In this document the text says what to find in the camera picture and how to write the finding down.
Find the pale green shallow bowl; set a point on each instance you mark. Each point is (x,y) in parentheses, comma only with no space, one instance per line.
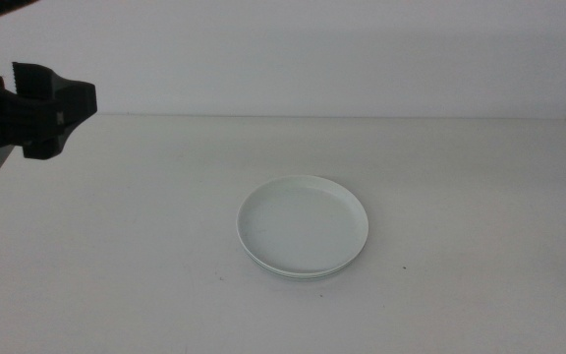
(312,278)

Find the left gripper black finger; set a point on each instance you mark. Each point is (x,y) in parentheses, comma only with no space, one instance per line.
(44,140)
(57,98)

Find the white shallow bowl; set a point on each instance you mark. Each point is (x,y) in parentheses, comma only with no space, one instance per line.
(302,226)

